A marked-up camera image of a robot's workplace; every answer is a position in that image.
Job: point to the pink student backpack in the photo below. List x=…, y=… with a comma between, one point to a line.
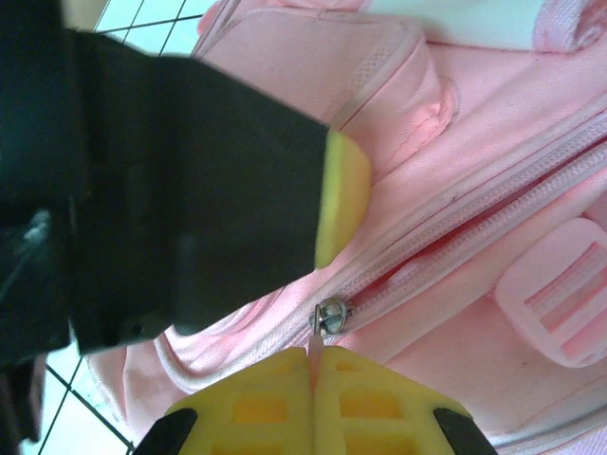
x=474, y=142

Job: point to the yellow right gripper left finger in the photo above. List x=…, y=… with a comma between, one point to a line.
x=256, y=407

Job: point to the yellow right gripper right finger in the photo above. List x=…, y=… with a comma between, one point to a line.
x=370, y=407

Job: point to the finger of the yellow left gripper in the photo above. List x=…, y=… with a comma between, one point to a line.
x=343, y=199

